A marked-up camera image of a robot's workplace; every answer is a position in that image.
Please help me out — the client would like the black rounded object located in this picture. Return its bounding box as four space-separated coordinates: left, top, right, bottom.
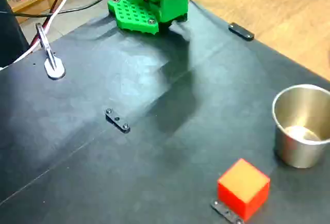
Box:
0 0 30 68

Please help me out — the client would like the stainless steel cup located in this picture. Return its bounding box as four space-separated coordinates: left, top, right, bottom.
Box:
272 84 330 169

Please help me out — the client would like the black table mat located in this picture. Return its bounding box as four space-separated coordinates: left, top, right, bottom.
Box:
0 0 330 224

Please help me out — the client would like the red cable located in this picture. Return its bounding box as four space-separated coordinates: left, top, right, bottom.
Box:
27 0 91 54

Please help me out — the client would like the black screwed joining plate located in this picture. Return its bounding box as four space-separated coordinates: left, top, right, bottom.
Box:
105 108 131 134
228 22 255 42
210 200 245 224

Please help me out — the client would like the white cable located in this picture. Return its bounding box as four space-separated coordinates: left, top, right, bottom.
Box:
0 0 82 71

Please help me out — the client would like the black cable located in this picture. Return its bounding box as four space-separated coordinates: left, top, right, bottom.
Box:
0 0 116 18

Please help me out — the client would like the red cube block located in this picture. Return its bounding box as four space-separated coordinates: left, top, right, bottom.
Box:
217 158 271 221

